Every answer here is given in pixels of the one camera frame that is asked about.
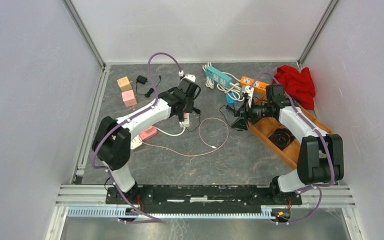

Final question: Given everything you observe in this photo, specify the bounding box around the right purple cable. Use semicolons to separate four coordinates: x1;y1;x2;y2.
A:
248;72;337;226

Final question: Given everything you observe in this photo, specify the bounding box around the orange divided tray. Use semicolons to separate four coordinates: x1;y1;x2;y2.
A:
242;96;333;169

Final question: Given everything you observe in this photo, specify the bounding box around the pink thin cable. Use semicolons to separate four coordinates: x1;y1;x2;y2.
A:
141;117;230;158

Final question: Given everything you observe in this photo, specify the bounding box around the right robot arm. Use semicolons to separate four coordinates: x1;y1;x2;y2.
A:
232;84;345;204

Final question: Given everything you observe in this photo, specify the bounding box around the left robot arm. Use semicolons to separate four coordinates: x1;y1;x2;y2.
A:
92;74;201;204

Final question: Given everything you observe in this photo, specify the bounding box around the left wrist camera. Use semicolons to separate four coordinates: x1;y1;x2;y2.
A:
182;74;196;83

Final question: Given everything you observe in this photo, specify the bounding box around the white coiled cord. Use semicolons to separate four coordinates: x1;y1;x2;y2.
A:
153;126;187;138

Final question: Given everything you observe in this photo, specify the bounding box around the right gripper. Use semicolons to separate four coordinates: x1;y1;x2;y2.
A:
230;97;272;131

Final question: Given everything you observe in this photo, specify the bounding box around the white usb power strip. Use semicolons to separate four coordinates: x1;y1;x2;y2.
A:
179;112;190;128

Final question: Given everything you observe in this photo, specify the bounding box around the blue folding extension socket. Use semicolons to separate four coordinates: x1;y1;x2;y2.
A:
225;94;239;105

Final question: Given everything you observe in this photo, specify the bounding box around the pink square power strip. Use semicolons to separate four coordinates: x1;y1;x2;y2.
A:
139;126;158;141

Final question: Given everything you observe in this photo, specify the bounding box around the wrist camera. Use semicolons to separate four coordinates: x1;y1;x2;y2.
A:
182;74;196;83
241;85;254;107

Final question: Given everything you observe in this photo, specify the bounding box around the teal power strip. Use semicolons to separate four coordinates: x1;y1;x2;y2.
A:
205;66;232;88

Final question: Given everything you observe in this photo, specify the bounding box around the small black adapter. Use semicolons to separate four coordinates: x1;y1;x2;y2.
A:
136;75;148;85

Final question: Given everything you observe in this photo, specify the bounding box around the black thin cable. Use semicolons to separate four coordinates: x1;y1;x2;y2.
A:
135;74;162;99

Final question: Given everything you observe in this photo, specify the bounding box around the black adapter cable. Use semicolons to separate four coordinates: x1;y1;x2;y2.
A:
218;105;245;133

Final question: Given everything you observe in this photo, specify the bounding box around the red cloth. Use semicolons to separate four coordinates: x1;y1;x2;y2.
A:
274;65;316;110

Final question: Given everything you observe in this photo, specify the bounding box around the black ring object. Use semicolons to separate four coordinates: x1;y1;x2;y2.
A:
268;128;295;151

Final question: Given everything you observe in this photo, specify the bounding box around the orange power strip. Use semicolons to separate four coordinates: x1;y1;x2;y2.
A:
239;76;269;94

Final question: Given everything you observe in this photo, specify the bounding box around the pink plug adapter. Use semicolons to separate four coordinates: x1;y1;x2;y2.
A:
121;89;138;107

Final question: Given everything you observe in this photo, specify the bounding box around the teal strip white cord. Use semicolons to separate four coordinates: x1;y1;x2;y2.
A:
202;62;246;103

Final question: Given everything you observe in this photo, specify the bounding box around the purple cable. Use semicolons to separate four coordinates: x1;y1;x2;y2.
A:
91;52;185;225
248;72;337;226

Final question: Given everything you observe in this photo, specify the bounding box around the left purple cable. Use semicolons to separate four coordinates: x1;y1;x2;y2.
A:
91;52;185;225

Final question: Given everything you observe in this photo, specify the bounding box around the white charger plug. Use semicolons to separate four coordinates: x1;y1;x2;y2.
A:
130;135;143;150

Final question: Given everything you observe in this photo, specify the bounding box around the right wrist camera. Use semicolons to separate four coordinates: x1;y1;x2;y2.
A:
241;85;254;107

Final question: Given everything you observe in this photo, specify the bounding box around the wooden cube adapter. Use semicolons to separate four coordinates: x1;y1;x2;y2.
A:
117;76;132;93

